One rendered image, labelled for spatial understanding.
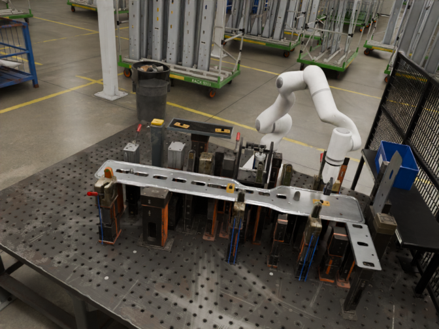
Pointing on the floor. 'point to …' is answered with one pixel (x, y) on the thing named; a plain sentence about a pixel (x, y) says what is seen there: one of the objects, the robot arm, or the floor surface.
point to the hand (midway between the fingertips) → (325, 188)
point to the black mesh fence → (414, 264)
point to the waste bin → (150, 89)
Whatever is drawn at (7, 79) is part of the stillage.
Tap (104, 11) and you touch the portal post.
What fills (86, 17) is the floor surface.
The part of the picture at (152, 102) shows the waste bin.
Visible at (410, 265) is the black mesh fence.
